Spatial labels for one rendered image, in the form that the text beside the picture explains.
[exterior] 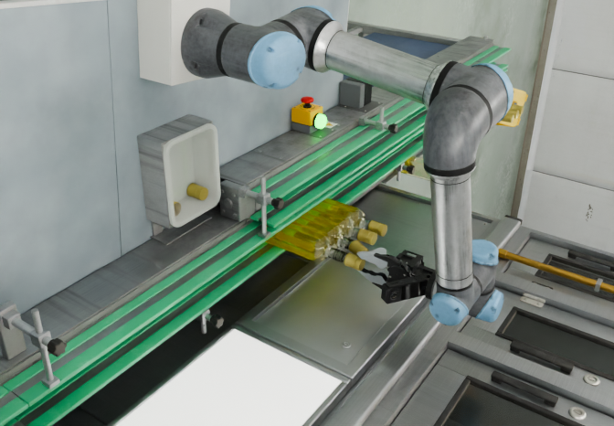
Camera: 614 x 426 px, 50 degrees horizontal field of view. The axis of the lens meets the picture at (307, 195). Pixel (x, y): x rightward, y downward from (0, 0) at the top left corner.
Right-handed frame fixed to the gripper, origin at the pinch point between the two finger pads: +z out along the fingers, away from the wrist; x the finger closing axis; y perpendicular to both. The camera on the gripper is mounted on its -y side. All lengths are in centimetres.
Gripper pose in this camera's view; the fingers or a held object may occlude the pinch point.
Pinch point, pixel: (359, 262)
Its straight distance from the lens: 167.1
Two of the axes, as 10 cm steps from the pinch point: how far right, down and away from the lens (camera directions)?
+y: 5.7, -3.8, 7.3
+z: -8.3, -2.7, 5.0
